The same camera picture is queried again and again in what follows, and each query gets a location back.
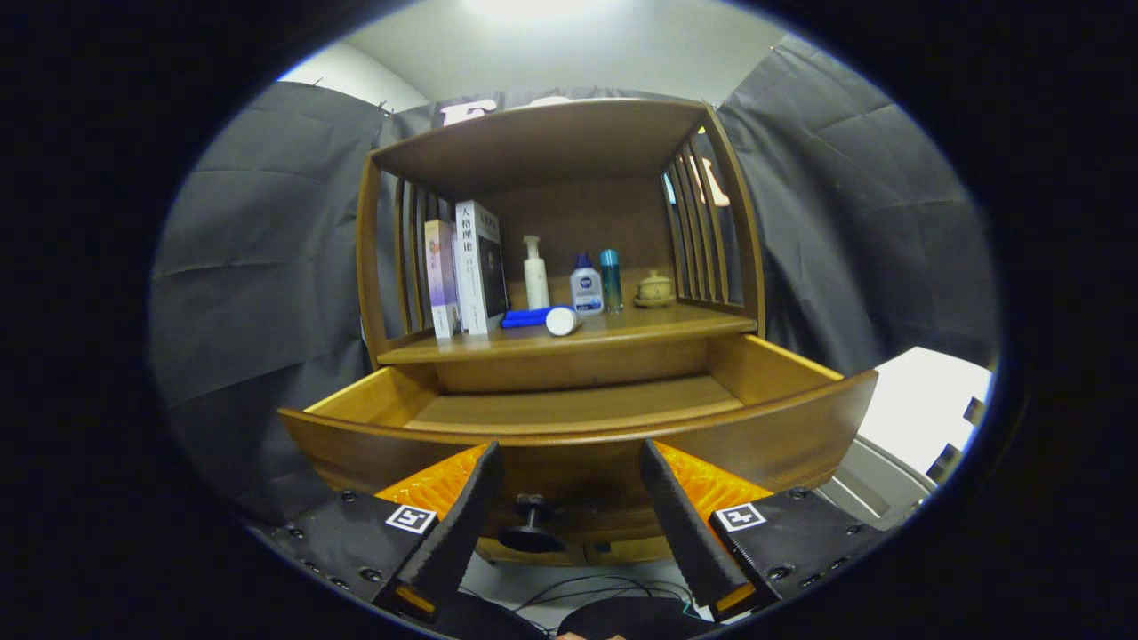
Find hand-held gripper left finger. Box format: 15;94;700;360
249;442;505;623

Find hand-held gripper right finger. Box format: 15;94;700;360
639;438;894;623

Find wooden drawer with black knob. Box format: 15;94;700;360
277;333;879;565

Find wooden countertop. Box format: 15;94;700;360
376;300;758;365

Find brown wooden cabinet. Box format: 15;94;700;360
356;98;767;565

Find beige lidded teacup with saucer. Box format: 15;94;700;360
633;269;677;308

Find purple book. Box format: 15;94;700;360
423;219;461;340

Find white bottle with blue cap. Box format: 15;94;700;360
569;253;605;317

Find white pump bottle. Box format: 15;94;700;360
522;235;551;310

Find teal bottle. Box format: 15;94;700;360
599;249;624;314

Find white and black book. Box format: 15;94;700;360
454;200;509;336

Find white table surface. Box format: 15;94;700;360
858;347;992;476

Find black backdrop cloth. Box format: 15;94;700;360
149;31;1001;525

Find ceiling light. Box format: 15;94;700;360
462;0;623;23

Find black cables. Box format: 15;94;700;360
516;573;712;623

